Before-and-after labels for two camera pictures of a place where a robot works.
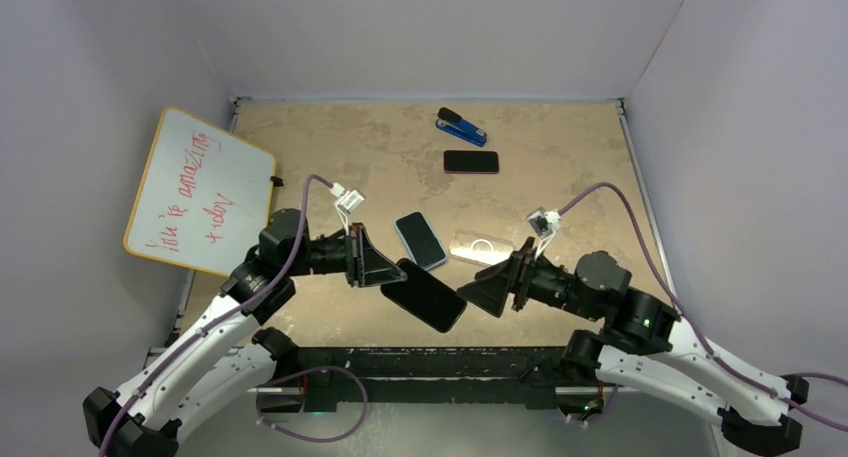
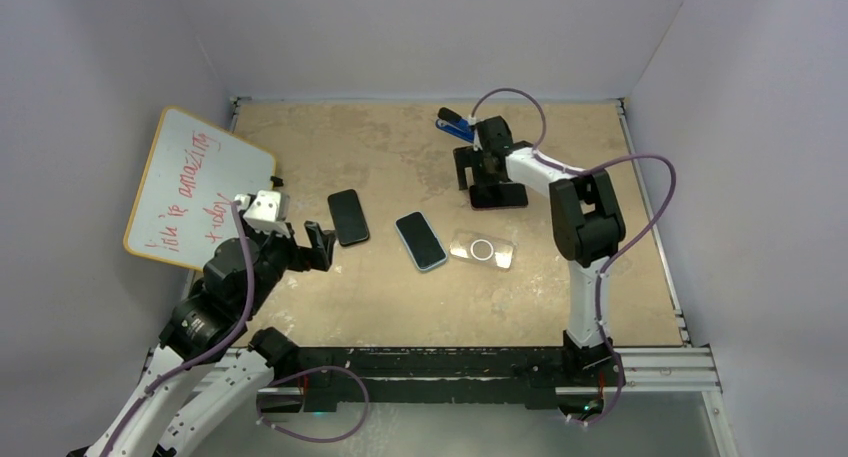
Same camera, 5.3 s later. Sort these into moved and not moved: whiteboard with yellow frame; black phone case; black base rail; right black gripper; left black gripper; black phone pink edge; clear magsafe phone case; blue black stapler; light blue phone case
Moved: right black gripper; left black gripper; black phone pink edge; black phone case
Not moved: black base rail; clear magsafe phone case; whiteboard with yellow frame; light blue phone case; blue black stapler
